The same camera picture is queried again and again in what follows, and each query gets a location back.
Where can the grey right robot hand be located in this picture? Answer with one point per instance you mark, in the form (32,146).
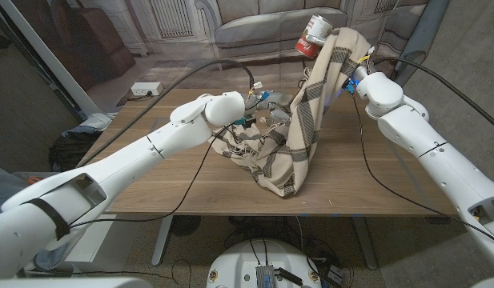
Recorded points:
(360,75)

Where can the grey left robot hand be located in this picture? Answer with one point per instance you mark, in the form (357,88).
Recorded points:
(276,99)

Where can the cream plaid fringed scarf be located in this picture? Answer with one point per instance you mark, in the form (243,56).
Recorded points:
(302,132)

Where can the red white soup can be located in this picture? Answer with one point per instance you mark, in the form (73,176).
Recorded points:
(316,28)

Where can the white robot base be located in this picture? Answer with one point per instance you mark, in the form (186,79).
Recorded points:
(238,260)

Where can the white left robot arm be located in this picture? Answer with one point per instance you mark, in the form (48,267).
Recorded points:
(130,160)

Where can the grey blue rolled sheet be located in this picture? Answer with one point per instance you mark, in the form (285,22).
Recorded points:
(424,32)

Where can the printed living room backdrop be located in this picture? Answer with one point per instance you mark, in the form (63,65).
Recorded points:
(250,24)

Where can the white power strip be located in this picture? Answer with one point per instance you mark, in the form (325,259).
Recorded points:
(146,88)

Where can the black round floor fan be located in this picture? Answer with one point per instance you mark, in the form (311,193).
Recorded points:
(185,225)

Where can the grey table leg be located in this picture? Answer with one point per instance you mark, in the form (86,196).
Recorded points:
(366,244)

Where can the grey finned electronics box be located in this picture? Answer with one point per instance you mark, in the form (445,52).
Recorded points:
(265,277)

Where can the black connector block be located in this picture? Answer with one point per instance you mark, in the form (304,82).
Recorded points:
(290,277)

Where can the white table leg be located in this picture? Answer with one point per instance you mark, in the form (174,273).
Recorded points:
(161,240)

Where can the grey floor box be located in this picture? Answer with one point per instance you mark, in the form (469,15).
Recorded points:
(335,275)

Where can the black bag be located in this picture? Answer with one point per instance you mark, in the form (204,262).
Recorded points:
(72,150)

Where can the white leaning board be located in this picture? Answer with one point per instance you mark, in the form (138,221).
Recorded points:
(50,52)

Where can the small orange object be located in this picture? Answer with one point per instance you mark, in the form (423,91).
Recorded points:
(33,181)

